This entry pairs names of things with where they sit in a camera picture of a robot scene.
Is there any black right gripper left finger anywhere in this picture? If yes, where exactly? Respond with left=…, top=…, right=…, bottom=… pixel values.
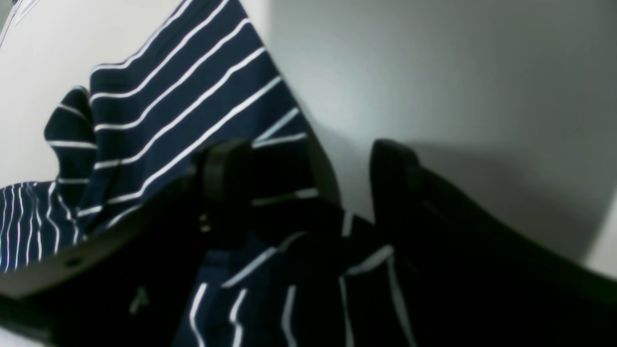
left=1, top=139, right=253, bottom=347

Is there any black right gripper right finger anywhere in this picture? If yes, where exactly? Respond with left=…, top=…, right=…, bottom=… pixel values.
left=370, top=139, right=616, bottom=347

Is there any navy white striped T-shirt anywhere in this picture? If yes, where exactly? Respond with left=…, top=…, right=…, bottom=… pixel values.
left=1, top=0, right=418, bottom=347

